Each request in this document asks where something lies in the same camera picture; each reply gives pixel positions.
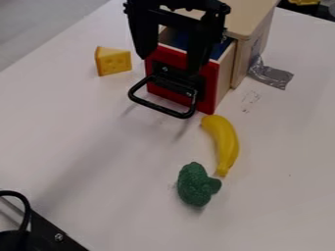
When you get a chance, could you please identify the green toy broccoli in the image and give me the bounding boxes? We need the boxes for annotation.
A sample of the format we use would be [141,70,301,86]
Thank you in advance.
[176,161,224,208]

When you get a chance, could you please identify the cabinet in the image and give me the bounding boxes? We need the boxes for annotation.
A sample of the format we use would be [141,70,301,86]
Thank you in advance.
[158,0,280,90]

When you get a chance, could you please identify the drawer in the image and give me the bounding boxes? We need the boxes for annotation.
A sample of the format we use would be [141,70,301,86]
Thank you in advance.
[126,25,237,120]

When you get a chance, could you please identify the yellow toy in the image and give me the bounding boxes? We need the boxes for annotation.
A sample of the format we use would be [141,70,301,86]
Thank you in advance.
[289,0,322,6]

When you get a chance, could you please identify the yellow toy banana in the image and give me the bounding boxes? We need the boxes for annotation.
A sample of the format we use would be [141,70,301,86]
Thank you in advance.
[200,114,241,177]

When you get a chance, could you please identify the grey tape piece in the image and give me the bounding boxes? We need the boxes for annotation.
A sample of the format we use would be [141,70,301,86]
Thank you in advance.
[246,55,296,91]

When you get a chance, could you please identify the black cable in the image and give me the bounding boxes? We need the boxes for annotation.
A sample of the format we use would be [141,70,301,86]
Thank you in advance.
[0,190,33,251]

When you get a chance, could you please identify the yellow toy cheese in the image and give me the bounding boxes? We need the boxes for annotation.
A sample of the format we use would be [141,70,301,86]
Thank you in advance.
[94,45,134,77]

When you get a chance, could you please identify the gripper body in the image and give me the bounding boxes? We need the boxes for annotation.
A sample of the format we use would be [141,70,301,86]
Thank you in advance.
[121,0,232,23]

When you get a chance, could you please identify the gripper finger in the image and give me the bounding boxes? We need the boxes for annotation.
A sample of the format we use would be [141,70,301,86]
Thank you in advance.
[126,9,162,61]
[185,14,228,76]

